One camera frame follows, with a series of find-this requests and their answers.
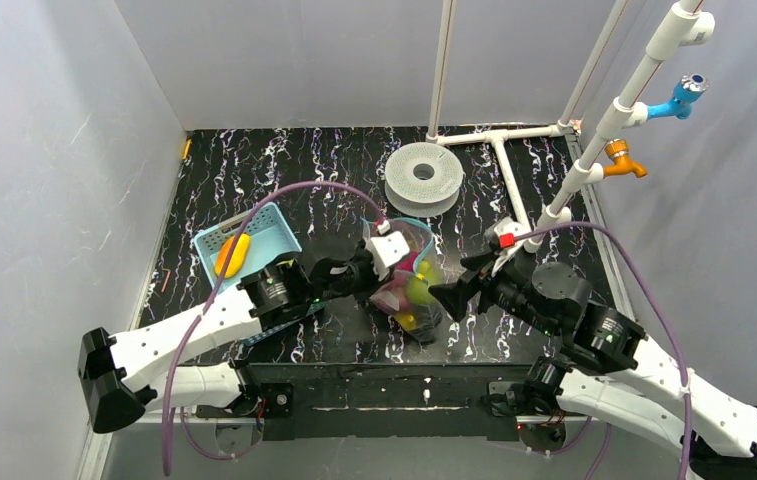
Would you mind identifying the green toy pear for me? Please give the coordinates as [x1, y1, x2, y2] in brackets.
[405, 260, 442, 305]

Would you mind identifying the clear zip top bag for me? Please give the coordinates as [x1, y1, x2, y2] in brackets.
[369, 217, 444, 344]

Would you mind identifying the light blue plastic basket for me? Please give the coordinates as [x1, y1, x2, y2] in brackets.
[193, 202, 302, 296]

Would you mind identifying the reddish toy sweet potato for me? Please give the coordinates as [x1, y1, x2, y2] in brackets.
[390, 252, 417, 289]

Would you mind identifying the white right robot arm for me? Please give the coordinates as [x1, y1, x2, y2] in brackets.
[429, 254, 757, 479]

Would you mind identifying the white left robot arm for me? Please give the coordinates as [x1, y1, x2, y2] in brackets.
[77, 232, 409, 434]

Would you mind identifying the orange yellow toy mango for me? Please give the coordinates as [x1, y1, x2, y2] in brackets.
[213, 233, 251, 279]

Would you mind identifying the white perforated filament spool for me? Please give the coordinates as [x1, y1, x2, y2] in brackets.
[384, 142, 465, 218]

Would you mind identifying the orange plastic tap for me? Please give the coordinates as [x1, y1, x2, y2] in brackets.
[585, 138, 648, 184]

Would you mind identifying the blue plastic tap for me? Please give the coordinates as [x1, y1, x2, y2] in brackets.
[625, 73, 710, 128]

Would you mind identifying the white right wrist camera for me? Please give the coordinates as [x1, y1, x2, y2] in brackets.
[484, 217, 531, 276]

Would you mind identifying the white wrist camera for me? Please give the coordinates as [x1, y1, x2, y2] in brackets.
[484, 217, 531, 276]
[365, 219, 410, 281]

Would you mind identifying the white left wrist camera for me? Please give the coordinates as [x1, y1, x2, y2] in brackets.
[365, 219, 410, 281]

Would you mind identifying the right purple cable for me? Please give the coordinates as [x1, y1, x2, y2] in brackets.
[513, 220, 695, 480]

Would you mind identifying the purple cable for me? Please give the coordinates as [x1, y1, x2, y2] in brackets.
[160, 180, 389, 478]
[513, 220, 695, 480]

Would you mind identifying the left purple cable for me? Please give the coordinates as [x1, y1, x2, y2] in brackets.
[160, 180, 389, 478]

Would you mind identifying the white PVC pipe frame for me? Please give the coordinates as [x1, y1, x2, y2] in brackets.
[426, 1, 715, 227]

